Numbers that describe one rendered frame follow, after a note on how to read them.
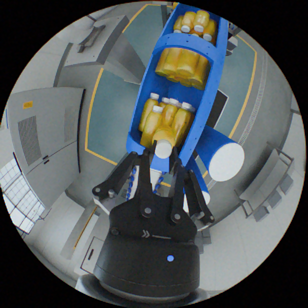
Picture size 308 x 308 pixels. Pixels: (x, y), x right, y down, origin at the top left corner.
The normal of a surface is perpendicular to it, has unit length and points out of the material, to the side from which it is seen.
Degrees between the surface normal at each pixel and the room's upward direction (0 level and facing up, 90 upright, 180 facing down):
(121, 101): 0
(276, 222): 90
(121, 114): 0
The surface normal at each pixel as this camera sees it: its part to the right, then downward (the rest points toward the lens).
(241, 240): -0.92, -0.38
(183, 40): -0.38, 0.35
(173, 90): -0.02, 0.48
